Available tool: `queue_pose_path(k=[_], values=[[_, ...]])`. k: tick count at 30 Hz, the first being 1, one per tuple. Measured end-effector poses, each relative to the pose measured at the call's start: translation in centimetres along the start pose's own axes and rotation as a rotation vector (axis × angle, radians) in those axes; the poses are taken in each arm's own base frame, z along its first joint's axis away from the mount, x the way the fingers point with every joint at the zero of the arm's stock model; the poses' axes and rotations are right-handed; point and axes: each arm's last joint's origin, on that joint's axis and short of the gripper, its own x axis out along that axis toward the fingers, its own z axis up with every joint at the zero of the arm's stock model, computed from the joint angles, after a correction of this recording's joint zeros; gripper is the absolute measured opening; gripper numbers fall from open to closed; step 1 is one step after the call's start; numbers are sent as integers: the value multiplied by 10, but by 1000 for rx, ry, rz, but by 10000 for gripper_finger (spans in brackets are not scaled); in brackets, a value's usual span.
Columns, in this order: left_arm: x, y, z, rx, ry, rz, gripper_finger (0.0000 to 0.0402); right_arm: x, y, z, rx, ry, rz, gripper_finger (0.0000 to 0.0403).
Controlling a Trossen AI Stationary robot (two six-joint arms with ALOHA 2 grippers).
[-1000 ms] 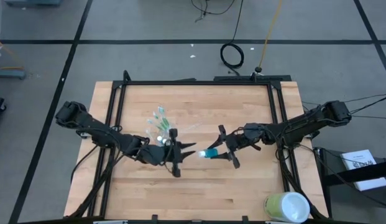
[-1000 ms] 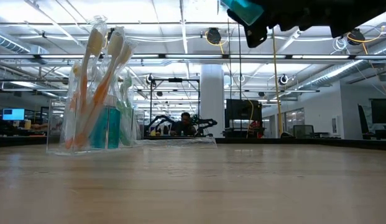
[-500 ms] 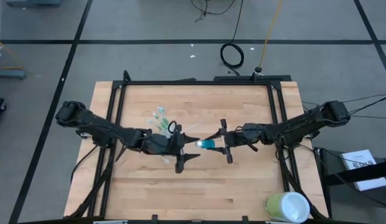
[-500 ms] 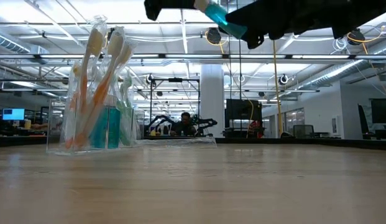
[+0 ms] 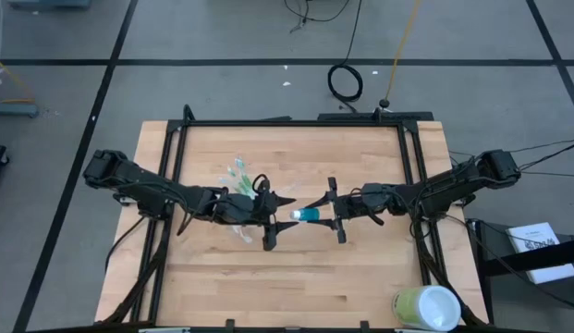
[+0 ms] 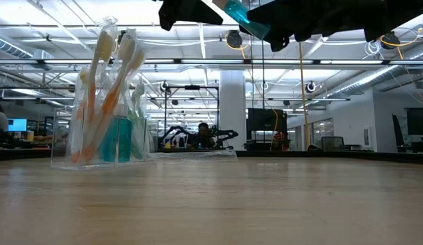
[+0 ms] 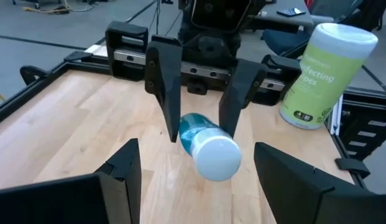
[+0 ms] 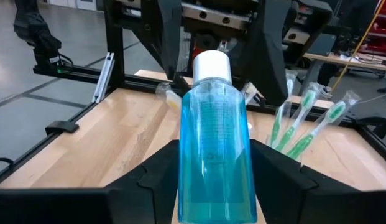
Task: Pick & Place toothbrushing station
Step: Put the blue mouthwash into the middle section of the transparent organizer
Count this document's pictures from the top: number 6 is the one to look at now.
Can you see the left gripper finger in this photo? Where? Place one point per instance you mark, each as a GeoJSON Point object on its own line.
{"type": "Point", "coordinates": [194, 13]}

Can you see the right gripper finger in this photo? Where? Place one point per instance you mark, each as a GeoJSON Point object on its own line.
{"type": "Point", "coordinates": [276, 18]}

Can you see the green white toothbrush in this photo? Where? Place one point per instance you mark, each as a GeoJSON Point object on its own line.
{"type": "Point", "coordinates": [139, 143]}
{"type": "Point", "coordinates": [133, 98]}
{"type": "Point", "coordinates": [140, 89]}

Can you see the black background robot arm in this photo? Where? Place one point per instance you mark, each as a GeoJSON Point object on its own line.
{"type": "Point", "coordinates": [175, 134]}
{"type": "Point", "coordinates": [226, 134]}

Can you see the long ceiling light bar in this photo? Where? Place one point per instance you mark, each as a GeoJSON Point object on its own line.
{"type": "Point", "coordinates": [197, 61]}

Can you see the white building pillar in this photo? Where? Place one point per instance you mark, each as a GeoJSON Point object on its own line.
{"type": "Point", "coordinates": [233, 102]}

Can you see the black screen on cart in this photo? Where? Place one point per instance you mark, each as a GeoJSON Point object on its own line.
{"type": "Point", "coordinates": [265, 120]}

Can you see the black mesh chair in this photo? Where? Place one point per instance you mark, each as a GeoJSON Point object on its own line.
{"type": "Point", "coordinates": [333, 144]}

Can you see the clear acrylic organizer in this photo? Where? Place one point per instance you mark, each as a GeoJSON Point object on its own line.
{"type": "Point", "coordinates": [61, 143]}

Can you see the yellow container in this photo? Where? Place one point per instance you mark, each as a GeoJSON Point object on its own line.
{"type": "Point", "coordinates": [30, 136]}

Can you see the blue lit monitor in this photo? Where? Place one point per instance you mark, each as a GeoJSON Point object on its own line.
{"type": "Point", "coordinates": [17, 125]}

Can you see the silver ceiling duct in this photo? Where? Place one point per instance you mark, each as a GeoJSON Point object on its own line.
{"type": "Point", "coordinates": [13, 49]}
{"type": "Point", "coordinates": [364, 81]}

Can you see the black background station frame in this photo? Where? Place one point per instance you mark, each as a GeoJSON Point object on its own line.
{"type": "Point", "coordinates": [191, 87]}

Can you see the large black wall monitor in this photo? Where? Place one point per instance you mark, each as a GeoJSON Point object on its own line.
{"type": "Point", "coordinates": [418, 122]}

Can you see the black aluminium table frame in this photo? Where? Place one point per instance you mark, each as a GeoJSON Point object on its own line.
{"type": "Point", "coordinates": [402, 157]}

